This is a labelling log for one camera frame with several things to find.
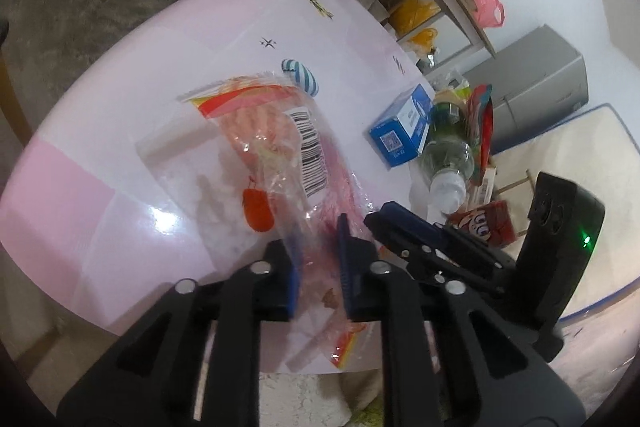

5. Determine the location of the white printed carton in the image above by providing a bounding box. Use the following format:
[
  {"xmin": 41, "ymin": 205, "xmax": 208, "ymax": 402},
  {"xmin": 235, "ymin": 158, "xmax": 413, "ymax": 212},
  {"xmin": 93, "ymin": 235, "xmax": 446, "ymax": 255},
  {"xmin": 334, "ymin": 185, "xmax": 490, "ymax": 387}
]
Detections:
[{"xmin": 470, "ymin": 167, "xmax": 497, "ymax": 208}]

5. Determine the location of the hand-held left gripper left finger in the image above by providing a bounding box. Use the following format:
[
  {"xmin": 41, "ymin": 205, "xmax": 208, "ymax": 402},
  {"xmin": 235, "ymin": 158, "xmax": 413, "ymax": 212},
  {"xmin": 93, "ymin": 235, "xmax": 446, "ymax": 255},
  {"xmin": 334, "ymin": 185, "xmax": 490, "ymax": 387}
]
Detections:
[{"xmin": 57, "ymin": 238, "xmax": 302, "ymax": 427}]

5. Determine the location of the red drink carton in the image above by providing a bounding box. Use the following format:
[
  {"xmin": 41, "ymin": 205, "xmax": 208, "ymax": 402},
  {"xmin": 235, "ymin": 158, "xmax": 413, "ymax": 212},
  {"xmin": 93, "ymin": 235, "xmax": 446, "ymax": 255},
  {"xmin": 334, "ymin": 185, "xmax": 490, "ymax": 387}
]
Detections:
[{"xmin": 446, "ymin": 200, "xmax": 516, "ymax": 249}]

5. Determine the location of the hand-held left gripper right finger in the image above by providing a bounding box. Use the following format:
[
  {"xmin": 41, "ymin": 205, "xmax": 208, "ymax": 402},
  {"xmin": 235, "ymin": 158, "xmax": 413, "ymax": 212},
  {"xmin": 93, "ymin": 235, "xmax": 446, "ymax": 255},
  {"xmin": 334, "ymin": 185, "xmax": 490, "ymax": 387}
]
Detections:
[{"xmin": 337, "ymin": 213, "xmax": 587, "ymax": 427}]

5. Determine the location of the clear plastic wrapper bag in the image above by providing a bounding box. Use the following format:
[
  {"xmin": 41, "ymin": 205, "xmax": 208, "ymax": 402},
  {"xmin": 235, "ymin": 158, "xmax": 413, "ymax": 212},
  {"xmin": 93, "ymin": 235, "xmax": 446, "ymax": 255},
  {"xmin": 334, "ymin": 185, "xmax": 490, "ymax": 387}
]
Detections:
[{"xmin": 177, "ymin": 74, "xmax": 383, "ymax": 370}]

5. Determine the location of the yellow plastic bag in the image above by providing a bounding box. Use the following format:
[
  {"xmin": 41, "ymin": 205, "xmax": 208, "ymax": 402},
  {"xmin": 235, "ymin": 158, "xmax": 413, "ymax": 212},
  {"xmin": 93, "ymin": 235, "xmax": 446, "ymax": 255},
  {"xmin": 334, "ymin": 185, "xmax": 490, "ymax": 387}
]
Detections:
[
  {"xmin": 409, "ymin": 28, "xmax": 440, "ymax": 55},
  {"xmin": 391, "ymin": 0, "xmax": 442, "ymax": 32}
]

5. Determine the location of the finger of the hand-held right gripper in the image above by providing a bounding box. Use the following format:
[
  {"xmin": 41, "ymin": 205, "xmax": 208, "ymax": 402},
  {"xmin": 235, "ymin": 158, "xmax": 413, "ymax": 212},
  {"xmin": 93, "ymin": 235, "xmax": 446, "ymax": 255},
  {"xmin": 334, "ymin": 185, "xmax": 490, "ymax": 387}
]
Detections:
[
  {"xmin": 381, "ymin": 201, "xmax": 517, "ymax": 279},
  {"xmin": 363, "ymin": 212, "xmax": 515, "ymax": 304}
]

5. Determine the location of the green label plastic bottle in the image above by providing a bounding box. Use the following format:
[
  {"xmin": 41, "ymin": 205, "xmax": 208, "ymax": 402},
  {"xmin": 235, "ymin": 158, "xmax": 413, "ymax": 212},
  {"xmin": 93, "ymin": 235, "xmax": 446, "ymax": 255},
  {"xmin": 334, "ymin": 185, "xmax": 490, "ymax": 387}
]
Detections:
[{"xmin": 417, "ymin": 101, "xmax": 476, "ymax": 215}]

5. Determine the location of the red plastic bag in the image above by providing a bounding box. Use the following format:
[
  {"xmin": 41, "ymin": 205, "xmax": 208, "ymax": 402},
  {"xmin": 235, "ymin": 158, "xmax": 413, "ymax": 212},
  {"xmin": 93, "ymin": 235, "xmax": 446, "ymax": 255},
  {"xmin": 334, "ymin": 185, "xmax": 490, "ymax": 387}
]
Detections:
[{"xmin": 464, "ymin": 0, "xmax": 506, "ymax": 28}]

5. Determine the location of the grey metal cabinet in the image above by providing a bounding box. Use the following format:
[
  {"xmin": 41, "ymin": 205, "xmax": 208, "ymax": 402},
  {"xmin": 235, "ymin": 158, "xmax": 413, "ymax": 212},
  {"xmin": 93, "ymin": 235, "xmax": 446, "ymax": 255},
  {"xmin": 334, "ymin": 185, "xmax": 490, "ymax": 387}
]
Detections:
[{"xmin": 461, "ymin": 24, "xmax": 588, "ymax": 156}]

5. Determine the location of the red snack pouch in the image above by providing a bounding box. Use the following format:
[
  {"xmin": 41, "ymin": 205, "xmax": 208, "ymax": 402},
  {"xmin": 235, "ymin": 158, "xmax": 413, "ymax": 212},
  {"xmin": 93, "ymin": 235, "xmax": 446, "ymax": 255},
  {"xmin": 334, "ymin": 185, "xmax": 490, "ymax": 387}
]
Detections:
[{"xmin": 466, "ymin": 84, "xmax": 496, "ymax": 185}]

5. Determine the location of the blue toothpaste box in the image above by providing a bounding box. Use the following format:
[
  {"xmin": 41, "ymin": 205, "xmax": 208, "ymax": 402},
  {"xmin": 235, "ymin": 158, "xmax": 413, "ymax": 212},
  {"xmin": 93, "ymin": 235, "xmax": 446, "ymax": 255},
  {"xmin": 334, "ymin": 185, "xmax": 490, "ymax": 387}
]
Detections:
[{"xmin": 369, "ymin": 83, "xmax": 435, "ymax": 168}]

